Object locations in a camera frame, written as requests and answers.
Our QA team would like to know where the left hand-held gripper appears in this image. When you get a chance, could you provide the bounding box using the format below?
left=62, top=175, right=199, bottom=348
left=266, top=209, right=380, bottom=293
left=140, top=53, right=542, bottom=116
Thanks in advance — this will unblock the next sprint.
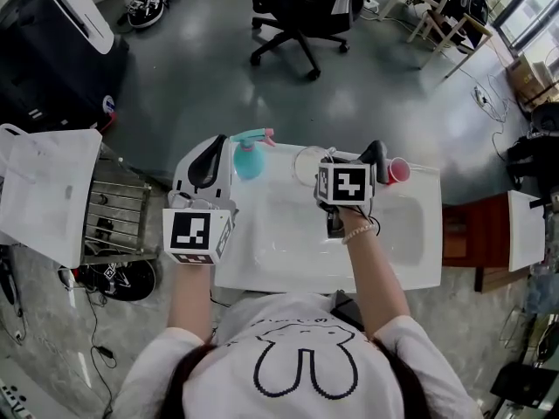
left=162, top=134, right=239, bottom=265

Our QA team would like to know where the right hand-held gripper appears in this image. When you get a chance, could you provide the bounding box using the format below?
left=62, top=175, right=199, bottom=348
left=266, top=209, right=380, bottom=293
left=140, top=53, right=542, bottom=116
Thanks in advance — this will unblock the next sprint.
left=313, top=157, right=377, bottom=238

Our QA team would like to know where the blue spray bottle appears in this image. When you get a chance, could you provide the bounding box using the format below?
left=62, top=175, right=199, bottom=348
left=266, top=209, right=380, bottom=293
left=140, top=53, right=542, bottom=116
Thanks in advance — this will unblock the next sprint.
left=230, top=127, right=277, bottom=182

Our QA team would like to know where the clear glass cup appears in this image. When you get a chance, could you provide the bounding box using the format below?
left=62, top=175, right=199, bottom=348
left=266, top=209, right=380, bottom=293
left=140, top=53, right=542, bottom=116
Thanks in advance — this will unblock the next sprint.
left=293, top=145, right=337, bottom=187

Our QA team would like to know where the red plastic cup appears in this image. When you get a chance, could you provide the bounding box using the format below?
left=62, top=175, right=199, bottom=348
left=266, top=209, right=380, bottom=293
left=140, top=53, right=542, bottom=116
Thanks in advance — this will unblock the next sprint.
left=386, top=157, right=411, bottom=186

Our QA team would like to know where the person's right forearm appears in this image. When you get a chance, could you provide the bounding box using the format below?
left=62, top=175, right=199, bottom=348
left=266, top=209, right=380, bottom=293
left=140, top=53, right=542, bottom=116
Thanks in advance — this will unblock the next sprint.
left=340, top=205, right=411, bottom=340

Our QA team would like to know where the person's left forearm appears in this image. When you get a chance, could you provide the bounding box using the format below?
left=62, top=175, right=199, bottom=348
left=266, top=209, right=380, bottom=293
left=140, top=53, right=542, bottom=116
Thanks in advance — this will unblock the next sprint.
left=167, top=263, right=214, bottom=344

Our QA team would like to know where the white sink on dark cabinet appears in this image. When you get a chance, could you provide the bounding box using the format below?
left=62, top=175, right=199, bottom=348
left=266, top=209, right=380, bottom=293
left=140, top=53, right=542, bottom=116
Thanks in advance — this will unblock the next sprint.
left=213, top=140, right=442, bottom=294

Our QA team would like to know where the black round headset bundle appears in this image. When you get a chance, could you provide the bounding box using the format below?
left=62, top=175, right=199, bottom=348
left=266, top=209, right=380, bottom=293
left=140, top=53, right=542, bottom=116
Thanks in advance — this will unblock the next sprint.
left=76, top=258, right=157, bottom=301

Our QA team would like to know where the white top metal stand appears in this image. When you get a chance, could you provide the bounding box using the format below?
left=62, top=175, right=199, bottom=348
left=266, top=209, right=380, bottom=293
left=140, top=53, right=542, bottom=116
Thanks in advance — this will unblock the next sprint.
left=0, top=123, right=159, bottom=269

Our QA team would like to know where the black shoe-like gear pile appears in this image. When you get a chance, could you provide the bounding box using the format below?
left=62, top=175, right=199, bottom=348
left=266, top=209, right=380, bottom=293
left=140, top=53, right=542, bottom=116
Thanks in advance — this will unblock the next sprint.
left=126, top=0, right=180, bottom=29

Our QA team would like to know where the white sink on wooden cabinet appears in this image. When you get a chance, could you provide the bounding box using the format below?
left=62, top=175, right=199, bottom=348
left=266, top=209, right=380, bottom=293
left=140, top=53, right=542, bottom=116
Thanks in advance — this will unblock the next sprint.
left=442, top=189, right=547, bottom=294

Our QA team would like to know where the large black and white machine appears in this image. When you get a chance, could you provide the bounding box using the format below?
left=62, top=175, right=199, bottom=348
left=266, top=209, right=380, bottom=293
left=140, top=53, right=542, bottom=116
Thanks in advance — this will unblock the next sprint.
left=0, top=0, right=130, bottom=133

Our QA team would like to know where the black office chair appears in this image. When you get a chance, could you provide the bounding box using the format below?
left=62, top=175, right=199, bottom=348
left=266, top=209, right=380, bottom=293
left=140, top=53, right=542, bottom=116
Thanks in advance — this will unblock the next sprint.
left=242, top=0, right=381, bottom=81

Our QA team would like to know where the person's white printed shirt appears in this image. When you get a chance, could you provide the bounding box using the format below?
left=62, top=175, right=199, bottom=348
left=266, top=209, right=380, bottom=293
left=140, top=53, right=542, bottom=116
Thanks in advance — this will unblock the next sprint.
left=111, top=292, right=481, bottom=419

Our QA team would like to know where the cardboard box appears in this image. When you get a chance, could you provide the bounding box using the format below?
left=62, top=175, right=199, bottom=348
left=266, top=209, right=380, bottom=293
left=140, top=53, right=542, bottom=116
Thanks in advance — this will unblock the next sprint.
left=506, top=54, right=556, bottom=104

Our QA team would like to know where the white bead bracelet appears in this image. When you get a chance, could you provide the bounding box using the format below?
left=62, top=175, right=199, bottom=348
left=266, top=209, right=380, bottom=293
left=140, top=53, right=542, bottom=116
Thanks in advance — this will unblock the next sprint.
left=342, top=223, right=377, bottom=246

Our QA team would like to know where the white frame table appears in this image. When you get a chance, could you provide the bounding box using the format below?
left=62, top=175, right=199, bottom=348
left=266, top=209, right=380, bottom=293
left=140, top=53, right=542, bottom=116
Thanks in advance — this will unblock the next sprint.
left=377, top=0, right=494, bottom=80

